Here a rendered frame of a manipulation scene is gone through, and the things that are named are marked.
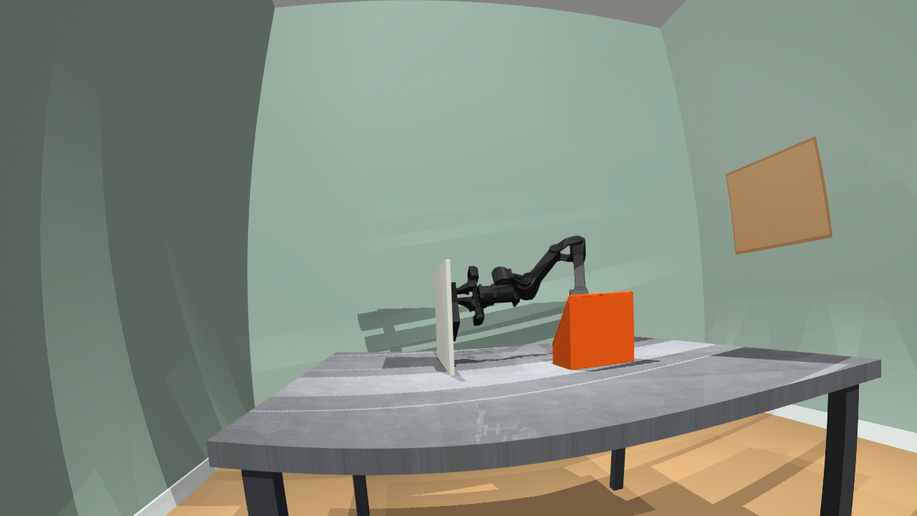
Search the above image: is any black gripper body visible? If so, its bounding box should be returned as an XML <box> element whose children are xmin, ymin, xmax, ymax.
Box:
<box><xmin>467</xmin><ymin>266</ymin><xmax>499</xmax><ymax>326</ymax></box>

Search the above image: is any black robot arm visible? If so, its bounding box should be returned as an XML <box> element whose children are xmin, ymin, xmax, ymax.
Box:
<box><xmin>491</xmin><ymin>235</ymin><xmax>589</xmax><ymax>307</ymax></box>

